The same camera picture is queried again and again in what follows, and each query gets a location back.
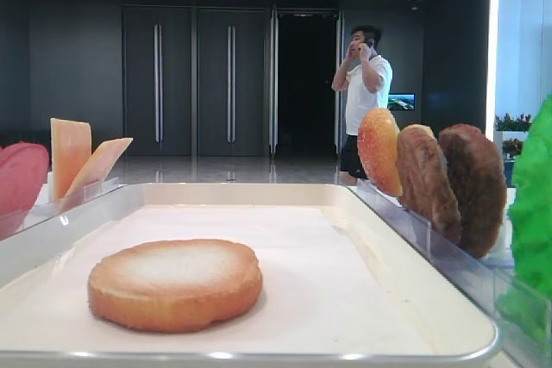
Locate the bread slice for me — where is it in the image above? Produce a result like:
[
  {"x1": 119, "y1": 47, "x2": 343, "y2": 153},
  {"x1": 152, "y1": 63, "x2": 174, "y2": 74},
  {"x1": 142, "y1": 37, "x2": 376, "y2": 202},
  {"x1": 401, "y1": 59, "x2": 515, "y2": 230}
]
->
[{"x1": 87, "y1": 239, "x2": 263, "y2": 333}]

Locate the brown meat patty front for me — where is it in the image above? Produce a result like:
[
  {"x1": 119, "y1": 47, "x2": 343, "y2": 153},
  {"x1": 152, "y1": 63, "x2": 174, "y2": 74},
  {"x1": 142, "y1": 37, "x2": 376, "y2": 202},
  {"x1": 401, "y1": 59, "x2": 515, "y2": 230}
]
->
[{"x1": 397, "y1": 124, "x2": 462, "y2": 244}]

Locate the brown meat patty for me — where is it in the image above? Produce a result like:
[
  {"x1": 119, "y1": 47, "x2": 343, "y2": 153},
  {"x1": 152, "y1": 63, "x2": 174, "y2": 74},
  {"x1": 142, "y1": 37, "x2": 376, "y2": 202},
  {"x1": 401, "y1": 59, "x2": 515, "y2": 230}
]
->
[
  {"x1": 438, "y1": 124, "x2": 507, "y2": 259},
  {"x1": 397, "y1": 124, "x2": 462, "y2": 244}
]

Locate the leaning orange cheese slice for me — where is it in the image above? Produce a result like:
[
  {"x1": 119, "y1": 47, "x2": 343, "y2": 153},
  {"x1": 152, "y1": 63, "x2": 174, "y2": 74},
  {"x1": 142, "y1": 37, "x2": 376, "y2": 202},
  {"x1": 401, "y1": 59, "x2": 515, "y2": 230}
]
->
[{"x1": 65, "y1": 137, "x2": 133, "y2": 196}]

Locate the brown meat patty rear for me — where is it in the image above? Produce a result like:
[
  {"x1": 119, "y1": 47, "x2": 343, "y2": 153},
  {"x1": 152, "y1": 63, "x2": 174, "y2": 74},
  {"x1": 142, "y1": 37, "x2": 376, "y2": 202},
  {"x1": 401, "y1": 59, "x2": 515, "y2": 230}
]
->
[{"x1": 438, "y1": 124, "x2": 507, "y2": 259}]

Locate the upright orange cheese slice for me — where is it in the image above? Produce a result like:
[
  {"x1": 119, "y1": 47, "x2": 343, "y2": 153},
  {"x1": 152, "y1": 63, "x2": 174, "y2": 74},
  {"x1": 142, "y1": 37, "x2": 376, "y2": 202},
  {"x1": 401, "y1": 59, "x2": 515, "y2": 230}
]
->
[{"x1": 50, "y1": 118, "x2": 91, "y2": 200}]

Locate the red tomato slice left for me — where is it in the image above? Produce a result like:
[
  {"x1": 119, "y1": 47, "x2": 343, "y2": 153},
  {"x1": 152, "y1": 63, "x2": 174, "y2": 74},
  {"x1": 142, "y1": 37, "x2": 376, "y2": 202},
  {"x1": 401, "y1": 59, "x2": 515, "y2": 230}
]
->
[{"x1": 1, "y1": 142, "x2": 49, "y2": 215}]

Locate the green lettuce leaf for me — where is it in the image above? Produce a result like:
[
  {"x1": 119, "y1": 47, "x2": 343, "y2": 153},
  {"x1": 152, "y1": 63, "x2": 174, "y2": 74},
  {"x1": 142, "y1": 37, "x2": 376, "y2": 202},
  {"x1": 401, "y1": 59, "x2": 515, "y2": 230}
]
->
[{"x1": 498, "y1": 97, "x2": 551, "y2": 341}]

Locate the orange bun slice right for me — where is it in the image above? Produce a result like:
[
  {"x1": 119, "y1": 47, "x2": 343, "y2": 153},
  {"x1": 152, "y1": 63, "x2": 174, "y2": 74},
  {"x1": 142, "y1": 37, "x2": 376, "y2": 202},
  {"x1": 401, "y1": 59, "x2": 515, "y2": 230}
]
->
[{"x1": 357, "y1": 108, "x2": 403, "y2": 197}]

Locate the man in white shirt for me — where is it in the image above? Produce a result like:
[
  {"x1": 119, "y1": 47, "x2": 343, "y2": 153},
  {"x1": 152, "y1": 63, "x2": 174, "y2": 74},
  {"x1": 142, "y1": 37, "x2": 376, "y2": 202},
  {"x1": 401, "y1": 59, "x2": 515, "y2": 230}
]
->
[{"x1": 332, "y1": 25, "x2": 393, "y2": 185}]

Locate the white tray liner paper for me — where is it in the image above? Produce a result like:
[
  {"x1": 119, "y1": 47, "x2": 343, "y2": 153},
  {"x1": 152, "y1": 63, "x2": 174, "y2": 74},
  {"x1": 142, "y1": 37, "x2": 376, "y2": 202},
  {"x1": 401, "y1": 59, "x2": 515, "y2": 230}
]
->
[{"x1": 1, "y1": 205, "x2": 431, "y2": 356}]

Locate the metal tray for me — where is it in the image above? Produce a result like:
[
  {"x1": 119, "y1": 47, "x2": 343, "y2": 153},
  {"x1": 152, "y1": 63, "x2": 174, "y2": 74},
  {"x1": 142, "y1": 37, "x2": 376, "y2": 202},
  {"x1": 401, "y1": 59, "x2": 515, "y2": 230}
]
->
[{"x1": 1, "y1": 184, "x2": 501, "y2": 367}]

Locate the clear acrylic holder top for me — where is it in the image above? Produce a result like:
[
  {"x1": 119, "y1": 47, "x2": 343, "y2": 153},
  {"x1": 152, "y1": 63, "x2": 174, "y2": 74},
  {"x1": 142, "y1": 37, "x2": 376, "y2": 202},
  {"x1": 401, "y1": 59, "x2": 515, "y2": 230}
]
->
[{"x1": 23, "y1": 178, "x2": 122, "y2": 228}]

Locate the clear acrylic holder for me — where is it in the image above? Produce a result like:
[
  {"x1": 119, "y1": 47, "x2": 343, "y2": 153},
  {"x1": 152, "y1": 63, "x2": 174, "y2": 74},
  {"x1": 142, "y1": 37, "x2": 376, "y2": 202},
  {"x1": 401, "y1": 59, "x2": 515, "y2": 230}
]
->
[
  {"x1": 23, "y1": 178, "x2": 122, "y2": 228},
  {"x1": 356, "y1": 180, "x2": 551, "y2": 367}
]

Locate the flower planter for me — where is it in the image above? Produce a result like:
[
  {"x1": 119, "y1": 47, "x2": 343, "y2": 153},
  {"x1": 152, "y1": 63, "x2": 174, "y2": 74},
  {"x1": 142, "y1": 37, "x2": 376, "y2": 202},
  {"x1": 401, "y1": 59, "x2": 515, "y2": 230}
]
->
[{"x1": 493, "y1": 113, "x2": 532, "y2": 160}]

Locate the clear acrylic holder right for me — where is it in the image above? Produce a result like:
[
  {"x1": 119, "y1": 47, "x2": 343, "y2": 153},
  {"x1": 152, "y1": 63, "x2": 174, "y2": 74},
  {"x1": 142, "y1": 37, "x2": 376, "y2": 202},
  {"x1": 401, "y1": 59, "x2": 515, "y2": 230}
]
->
[{"x1": 356, "y1": 180, "x2": 551, "y2": 367}]

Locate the wall display screen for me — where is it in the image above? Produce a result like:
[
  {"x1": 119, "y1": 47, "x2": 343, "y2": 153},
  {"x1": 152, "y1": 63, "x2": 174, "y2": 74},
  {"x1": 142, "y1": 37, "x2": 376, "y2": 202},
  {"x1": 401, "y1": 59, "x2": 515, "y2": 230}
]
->
[{"x1": 387, "y1": 94, "x2": 416, "y2": 111}]

